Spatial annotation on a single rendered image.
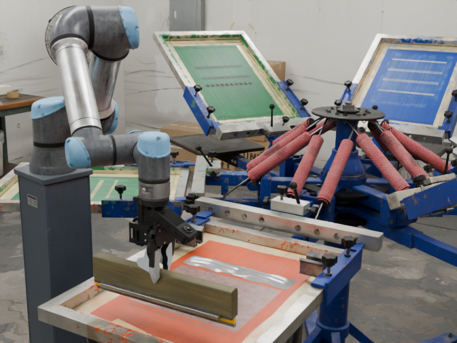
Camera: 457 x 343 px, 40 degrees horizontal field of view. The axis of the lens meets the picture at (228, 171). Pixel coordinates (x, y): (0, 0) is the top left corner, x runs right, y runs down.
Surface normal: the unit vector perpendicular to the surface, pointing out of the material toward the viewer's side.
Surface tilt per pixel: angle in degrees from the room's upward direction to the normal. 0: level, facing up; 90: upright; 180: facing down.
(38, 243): 90
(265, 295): 0
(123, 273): 94
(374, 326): 0
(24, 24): 90
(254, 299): 0
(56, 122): 90
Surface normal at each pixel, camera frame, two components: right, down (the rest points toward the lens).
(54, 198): 0.73, 0.20
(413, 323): 0.02, -0.96
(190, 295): -0.47, 0.29
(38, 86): 0.87, 0.15
